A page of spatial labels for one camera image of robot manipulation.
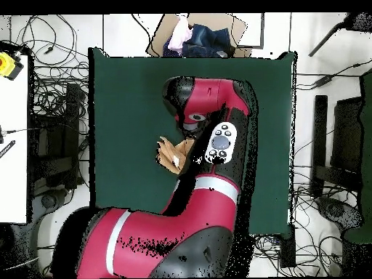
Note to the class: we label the pink garment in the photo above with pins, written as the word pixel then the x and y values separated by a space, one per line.
pixel 178 37

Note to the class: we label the black chair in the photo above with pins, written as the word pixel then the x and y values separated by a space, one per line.
pixel 345 139

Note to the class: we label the black stand frame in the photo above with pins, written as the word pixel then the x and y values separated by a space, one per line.
pixel 62 145

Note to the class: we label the yellow emergency stop box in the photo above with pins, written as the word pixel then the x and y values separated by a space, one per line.
pixel 7 65

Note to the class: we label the blue denim garment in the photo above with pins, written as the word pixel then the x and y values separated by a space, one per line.
pixel 209 40

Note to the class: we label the brown cardboard box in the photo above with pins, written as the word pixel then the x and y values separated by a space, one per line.
pixel 241 29

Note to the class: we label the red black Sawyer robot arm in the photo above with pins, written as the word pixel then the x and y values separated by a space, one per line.
pixel 180 232

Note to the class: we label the orange-brown terry towel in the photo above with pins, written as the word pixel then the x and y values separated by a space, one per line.
pixel 170 154

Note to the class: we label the white side table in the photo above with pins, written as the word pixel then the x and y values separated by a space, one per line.
pixel 13 174

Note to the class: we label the dark green table cloth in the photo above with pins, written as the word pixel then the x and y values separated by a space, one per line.
pixel 128 116

